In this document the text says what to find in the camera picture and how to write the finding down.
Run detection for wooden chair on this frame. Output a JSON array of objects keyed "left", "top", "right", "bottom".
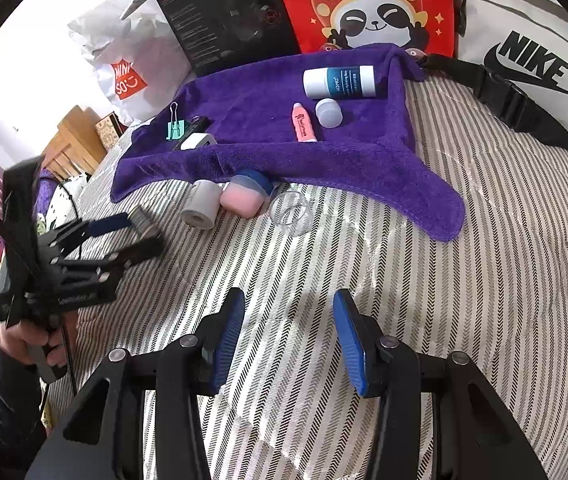
[{"left": 42, "top": 106, "right": 106, "bottom": 180}]

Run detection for white Miniso plastic bag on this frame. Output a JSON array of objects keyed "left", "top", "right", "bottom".
[{"left": 67, "top": 0, "right": 192, "bottom": 126}]

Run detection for striped bed cover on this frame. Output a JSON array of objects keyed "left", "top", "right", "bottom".
[{"left": 49, "top": 76, "right": 568, "bottom": 479}]

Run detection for pink small tube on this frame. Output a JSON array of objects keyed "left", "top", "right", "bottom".
[{"left": 292, "top": 102, "right": 316, "bottom": 143}]

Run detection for white Nike waist bag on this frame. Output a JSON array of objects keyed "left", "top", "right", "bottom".
[{"left": 421, "top": 0, "right": 568, "bottom": 151}]

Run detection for clear plastic cup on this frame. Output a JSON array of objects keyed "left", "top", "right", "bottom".
[{"left": 268, "top": 190, "right": 312, "bottom": 236}]

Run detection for black cable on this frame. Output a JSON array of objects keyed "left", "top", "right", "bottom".
[{"left": 38, "top": 176, "right": 88, "bottom": 396}]

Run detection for white blue bottle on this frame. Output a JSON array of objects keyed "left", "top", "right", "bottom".
[{"left": 302, "top": 65, "right": 376, "bottom": 100}]

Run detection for purple towel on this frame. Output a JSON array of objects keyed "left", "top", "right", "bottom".
[{"left": 110, "top": 44, "right": 465, "bottom": 242}]

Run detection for white tape roll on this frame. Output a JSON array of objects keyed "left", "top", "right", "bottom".
[{"left": 180, "top": 180, "right": 222, "bottom": 231}]

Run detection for red panda paper bag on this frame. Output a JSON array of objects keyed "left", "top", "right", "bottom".
[{"left": 283, "top": 0, "right": 456, "bottom": 56}]

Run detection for person's left forearm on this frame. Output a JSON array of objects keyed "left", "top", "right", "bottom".
[{"left": 0, "top": 348, "right": 46, "bottom": 479}]

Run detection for teal binder clip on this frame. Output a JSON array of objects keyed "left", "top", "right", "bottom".
[{"left": 166, "top": 101, "right": 185, "bottom": 141}]

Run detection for pink earbud case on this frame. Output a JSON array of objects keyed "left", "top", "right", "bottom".
[{"left": 220, "top": 169, "right": 273, "bottom": 219}]

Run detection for white charger plug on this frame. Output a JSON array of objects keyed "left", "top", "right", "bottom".
[{"left": 179, "top": 132, "right": 217, "bottom": 151}]

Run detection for person's left hand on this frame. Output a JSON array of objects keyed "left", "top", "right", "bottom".
[{"left": 0, "top": 311, "right": 78, "bottom": 366}]

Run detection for black Hecate product box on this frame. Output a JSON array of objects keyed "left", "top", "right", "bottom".
[{"left": 122, "top": 0, "right": 300, "bottom": 76}]

